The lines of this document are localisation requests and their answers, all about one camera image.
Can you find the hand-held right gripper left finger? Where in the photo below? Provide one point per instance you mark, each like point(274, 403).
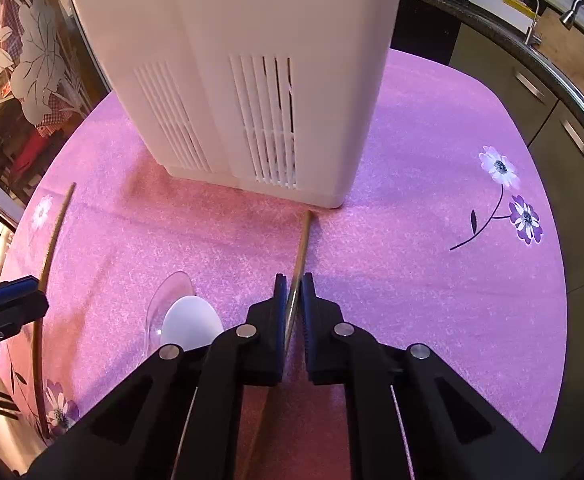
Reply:
point(278, 350)

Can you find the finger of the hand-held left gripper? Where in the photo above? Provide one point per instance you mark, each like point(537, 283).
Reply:
point(7, 291)
point(14, 316)

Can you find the yellow tray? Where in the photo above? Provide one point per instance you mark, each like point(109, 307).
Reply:
point(517, 2)

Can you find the green lower cabinets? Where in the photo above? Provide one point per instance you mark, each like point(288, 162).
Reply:
point(546, 125)

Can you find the dark stone countertop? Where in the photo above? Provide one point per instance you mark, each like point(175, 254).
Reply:
point(471, 10)

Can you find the pink floral tablecloth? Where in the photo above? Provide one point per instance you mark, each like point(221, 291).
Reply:
point(421, 285)

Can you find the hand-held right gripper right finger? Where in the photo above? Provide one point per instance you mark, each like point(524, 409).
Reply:
point(308, 340)

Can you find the wooden cutting board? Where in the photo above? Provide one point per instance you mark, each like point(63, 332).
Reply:
point(566, 50)

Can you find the small steel faucet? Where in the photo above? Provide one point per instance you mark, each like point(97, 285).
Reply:
point(532, 20)

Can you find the black built-in appliance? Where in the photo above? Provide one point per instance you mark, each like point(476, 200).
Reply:
point(421, 30)

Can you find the brown wooden chopstick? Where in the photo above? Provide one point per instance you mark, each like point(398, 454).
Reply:
point(54, 240)
point(301, 250)

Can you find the floral etched glass door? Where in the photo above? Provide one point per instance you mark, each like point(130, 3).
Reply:
point(32, 60)

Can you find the clear plastic spoon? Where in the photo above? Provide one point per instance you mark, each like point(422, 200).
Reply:
point(167, 292)

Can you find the white plastic utensil holder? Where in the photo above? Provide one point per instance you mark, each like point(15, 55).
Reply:
point(222, 35)

